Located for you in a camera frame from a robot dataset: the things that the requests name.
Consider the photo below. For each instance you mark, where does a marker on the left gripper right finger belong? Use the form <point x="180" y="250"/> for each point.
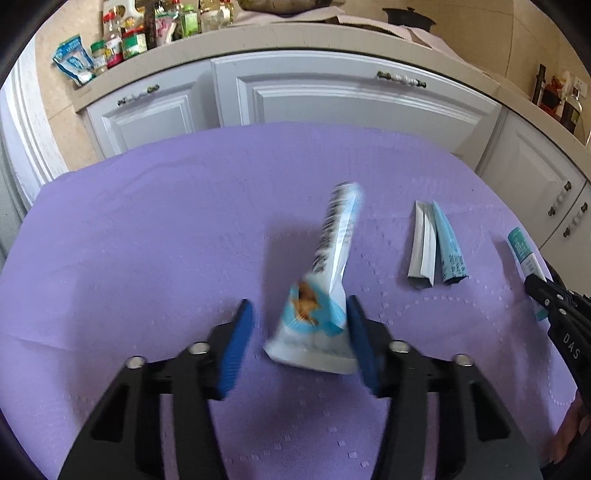
<point x="477" y="436"/>

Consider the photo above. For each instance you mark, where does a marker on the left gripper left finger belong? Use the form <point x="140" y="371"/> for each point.
<point x="121" y="437"/>

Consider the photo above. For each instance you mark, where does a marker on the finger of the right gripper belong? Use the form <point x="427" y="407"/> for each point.
<point x="552" y="300"/>

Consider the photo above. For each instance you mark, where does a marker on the teal white stick sachet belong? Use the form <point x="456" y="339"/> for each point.
<point x="529" y="264"/>

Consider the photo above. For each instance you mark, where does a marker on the light blue stick sachet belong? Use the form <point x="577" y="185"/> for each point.
<point x="454" y="268"/>

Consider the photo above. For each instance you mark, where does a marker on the white blue wrapper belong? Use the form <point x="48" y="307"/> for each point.
<point x="313" y="330"/>

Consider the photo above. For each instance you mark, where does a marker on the white milk powder sachet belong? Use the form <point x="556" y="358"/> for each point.
<point x="422" y="268"/>

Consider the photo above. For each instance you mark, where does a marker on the purple table cloth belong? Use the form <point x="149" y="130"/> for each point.
<point x="143" y="253"/>

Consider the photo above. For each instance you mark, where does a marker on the dark glass bottle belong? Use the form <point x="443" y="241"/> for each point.
<point x="540" y="83"/>

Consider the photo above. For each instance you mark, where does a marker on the black clay pot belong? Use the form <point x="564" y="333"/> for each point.
<point x="408" y="17"/>

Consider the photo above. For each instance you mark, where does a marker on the white cloth on counter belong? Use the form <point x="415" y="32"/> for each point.
<point x="336" y="16"/>

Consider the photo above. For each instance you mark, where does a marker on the blue white snack bag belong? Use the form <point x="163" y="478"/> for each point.
<point x="72" y="59"/>

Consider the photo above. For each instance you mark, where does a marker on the metal wok pan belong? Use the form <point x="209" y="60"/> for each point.
<point x="283" y="7"/>

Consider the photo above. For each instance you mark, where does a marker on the right cabinet door handle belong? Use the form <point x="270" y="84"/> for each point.
<point x="576" y="220"/>

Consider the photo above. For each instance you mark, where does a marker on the cabinet door handle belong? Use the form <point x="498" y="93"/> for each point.
<point x="576" y="220"/>
<point x="561" y="200"/>

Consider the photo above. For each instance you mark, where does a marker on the left cabinet door handle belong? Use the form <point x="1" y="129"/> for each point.
<point x="561" y="200"/>

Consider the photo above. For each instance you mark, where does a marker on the small drawer handle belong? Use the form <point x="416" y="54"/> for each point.
<point x="134" y="97"/>

